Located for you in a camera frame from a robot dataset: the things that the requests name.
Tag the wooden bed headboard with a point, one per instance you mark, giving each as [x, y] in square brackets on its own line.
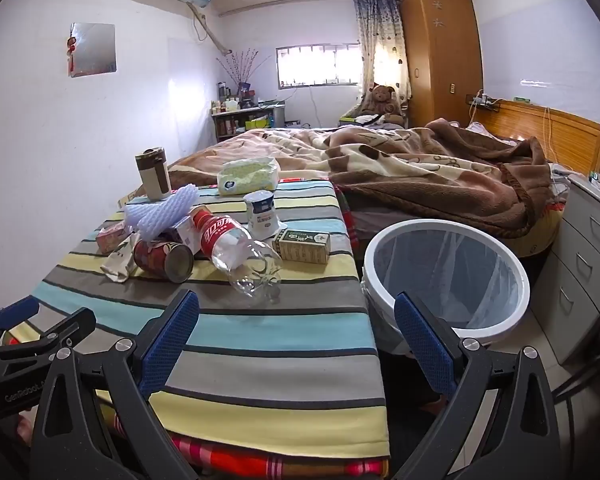
[565, 135]

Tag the green and cream box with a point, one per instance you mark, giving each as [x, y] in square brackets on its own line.
[302, 247]

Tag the striped tablecloth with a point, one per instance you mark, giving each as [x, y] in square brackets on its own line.
[280, 360]

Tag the paper cup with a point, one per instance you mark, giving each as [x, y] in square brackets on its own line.
[120, 262]

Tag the dried branches in vase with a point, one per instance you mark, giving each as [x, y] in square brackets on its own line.
[242, 67]

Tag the red plaid cloth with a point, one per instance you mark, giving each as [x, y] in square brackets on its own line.
[280, 465]

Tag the brown and beige thermos cup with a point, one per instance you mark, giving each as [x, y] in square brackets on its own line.
[152, 177]

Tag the black shelf with power strip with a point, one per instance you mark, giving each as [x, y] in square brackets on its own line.
[482, 102]

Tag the patterned curtain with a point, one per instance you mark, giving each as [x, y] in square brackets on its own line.
[380, 35]

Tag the green tissue pack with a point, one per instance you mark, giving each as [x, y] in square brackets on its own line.
[247, 175]

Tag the pink strawberry carton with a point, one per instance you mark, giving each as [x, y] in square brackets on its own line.
[111, 237]

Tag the clear bottle with red label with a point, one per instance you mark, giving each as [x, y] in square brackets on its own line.
[230, 245]

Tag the white yogurt cup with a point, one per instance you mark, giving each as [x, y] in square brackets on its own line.
[263, 215]

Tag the grey drawer cabinet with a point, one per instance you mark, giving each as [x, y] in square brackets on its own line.
[580, 260]

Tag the brown patterned blanket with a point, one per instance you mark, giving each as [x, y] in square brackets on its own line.
[430, 170]

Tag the brown teddy bear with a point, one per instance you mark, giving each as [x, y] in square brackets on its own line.
[381, 102]

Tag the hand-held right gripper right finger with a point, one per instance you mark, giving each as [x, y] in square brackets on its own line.
[424, 345]

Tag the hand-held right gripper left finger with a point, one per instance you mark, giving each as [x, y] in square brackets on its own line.
[167, 342]

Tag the white round trash bin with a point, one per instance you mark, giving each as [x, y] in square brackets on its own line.
[380, 305]

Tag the wooden wardrobe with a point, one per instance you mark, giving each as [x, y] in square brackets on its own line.
[437, 50]

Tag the red hanging ornament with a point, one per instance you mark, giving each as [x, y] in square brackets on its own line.
[71, 52]

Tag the grey cylindrical bin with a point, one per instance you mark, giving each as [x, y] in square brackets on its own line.
[279, 116]

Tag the cluttered wooden shelf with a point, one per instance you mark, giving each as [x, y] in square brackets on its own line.
[240, 120]

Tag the silver wall panel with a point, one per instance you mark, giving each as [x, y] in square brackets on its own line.
[96, 50]

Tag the red tin can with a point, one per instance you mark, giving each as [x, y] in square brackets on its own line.
[160, 257]

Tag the barred window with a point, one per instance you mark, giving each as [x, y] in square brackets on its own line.
[317, 66]

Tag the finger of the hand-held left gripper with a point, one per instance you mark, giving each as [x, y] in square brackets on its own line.
[17, 311]
[55, 330]

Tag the air conditioner pipe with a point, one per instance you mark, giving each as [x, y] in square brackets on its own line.
[212, 35]

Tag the white foam fruit net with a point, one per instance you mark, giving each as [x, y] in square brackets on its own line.
[165, 210]

